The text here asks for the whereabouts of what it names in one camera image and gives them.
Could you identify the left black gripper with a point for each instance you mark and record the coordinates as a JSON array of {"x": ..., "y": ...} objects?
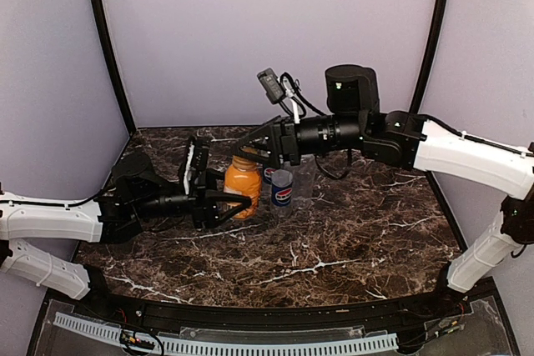
[{"x": 204, "y": 207}]

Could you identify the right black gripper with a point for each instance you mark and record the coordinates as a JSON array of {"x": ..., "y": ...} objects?
[{"x": 287, "y": 142}]

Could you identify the blue label water bottle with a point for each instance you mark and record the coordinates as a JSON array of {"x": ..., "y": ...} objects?
[{"x": 266, "y": 174}]

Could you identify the orange juice bottle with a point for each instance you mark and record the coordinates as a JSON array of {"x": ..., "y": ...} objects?
[{"x": 243, "y": 178}]

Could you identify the clear plastic bottle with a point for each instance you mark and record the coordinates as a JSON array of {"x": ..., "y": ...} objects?
[{"x": 304, "y": 181}]

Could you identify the gold bottle cap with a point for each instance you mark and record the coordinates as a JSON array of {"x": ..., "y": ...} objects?
[{"x": 250, "y": 150}]

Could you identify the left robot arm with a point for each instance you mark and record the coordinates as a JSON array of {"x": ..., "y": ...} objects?
[{"x": 138, "y": 194}]

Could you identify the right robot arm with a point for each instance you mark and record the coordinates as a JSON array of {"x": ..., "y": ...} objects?
[{"x": 409, "y": 141}]

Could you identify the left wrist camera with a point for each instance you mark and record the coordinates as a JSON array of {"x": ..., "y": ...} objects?
[{"x": 194, "y": 162}]

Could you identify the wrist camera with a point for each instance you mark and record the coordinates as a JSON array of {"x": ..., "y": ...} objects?
[
  {"x": 194, "y": 162},
  {"x": 280, "y": 92}
]

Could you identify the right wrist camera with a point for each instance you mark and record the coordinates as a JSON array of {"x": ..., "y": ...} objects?
[{"x": 280, "y": 92}]

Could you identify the white slotted cable duct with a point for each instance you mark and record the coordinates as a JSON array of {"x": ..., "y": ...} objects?
[{"x": 198, "y": 342}]

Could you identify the black front rail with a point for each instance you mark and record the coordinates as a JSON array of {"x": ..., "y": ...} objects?
[{"x": 406, "y": 312}]

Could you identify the left black frame post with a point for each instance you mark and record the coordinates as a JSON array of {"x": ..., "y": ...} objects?
[{"x": 111, "y": 63}]

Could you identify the black frame post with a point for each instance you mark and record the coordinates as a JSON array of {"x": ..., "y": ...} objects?
[
  {"x": 428, "y": 56},
  {"x": 111, "y": 63}
]

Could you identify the right black frame post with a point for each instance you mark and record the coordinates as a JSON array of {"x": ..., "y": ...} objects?
[{"x": 428, "y": 56}]

